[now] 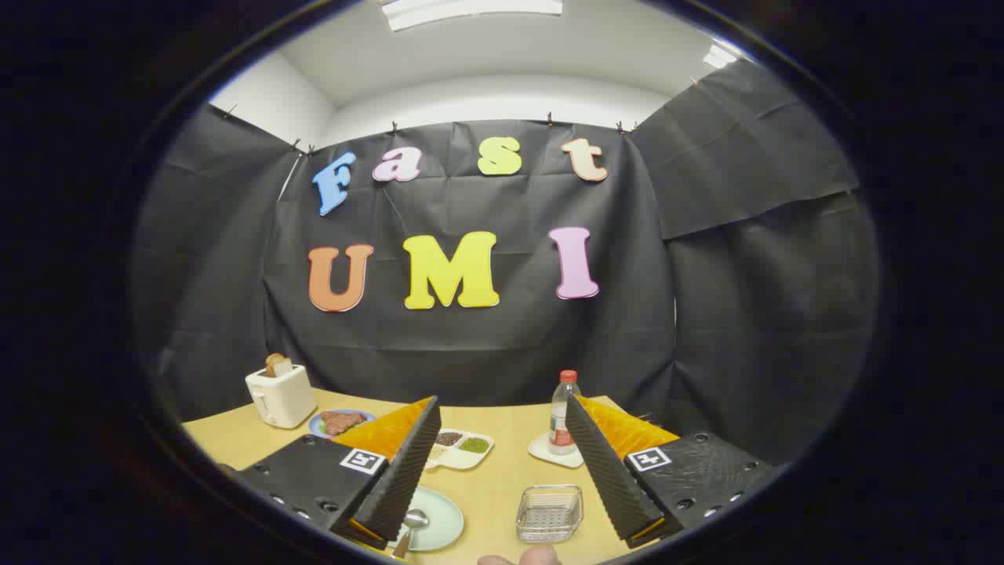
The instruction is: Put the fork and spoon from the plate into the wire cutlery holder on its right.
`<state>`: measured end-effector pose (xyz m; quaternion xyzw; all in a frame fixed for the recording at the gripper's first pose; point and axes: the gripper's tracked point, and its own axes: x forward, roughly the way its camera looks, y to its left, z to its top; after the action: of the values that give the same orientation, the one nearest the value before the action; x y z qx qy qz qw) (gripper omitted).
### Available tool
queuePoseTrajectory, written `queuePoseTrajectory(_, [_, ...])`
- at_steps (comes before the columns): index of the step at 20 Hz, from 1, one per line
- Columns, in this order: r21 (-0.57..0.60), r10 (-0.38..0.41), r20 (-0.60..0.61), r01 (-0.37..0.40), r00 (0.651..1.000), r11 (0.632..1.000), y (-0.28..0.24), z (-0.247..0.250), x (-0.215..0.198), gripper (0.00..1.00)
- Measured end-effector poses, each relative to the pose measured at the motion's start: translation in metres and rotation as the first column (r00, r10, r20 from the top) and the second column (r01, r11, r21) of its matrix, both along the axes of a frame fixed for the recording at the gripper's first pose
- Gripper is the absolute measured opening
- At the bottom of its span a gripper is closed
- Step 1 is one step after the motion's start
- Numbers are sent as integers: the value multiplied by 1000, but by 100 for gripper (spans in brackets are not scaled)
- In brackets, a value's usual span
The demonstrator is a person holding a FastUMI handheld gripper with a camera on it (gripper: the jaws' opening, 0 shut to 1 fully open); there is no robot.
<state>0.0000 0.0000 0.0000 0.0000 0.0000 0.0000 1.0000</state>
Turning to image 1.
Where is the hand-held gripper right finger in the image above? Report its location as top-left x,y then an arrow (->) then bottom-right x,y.
565,392 -> 777,550

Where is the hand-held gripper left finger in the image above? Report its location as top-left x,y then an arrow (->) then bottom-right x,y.
235,395 -> 442,552

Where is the wooden-handled metal spoon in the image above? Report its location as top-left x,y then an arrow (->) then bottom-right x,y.
392,508 -> 431,560

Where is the large mint green plate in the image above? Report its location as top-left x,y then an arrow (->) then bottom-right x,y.
388,487 -> 465,552

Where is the white divided dish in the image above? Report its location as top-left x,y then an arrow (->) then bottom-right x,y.
424,428 -> 495,471

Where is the white square coaster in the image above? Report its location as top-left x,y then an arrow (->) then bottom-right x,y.
528,432 -> 585,469

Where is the clear red-capped water bottle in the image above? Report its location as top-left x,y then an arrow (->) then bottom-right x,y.
549,370 -> 583,456

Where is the brown steak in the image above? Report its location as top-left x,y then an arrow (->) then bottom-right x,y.
320,411 -> 368,436

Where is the small blue plate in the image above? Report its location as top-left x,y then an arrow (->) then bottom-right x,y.
308,409 -> 377,439

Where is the cream white toaster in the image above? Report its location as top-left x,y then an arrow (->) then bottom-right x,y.
246,363 -> 318,429

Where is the long ceiling light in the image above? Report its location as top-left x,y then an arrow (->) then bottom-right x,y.
380,0 -> 564,32

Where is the metal wire cutlery basket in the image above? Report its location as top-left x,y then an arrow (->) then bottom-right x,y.
516,484 -> 584,545

